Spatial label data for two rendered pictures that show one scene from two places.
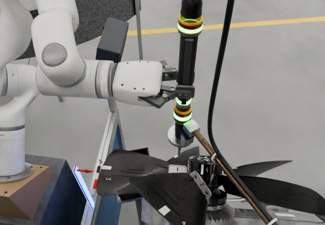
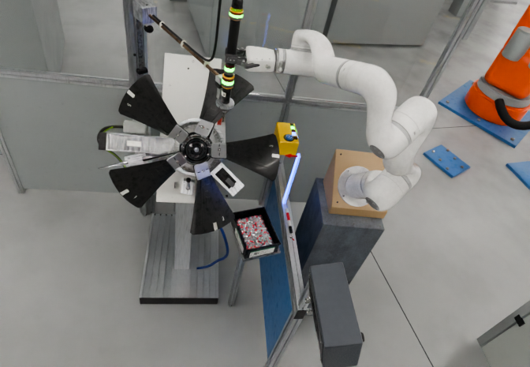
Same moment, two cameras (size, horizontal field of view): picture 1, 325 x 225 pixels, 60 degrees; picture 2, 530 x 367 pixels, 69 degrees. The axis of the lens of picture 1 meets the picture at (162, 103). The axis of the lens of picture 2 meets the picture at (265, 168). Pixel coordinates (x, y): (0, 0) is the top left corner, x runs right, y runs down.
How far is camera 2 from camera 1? 1.67 m
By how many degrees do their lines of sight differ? 86
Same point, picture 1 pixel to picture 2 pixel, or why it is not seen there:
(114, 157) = (272, 166)
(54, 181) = (322, 205)
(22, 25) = not seen: hidden behind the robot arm
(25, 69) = (382, 182)
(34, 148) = not seen: outside the picture
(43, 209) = (319, 187)
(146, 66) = (256, 56)
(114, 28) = (338, 314)
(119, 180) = (263, 145)
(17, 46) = not seen: hidden behind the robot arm
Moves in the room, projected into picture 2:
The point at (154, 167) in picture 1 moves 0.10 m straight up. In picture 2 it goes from (238, 155) to (241, 136)
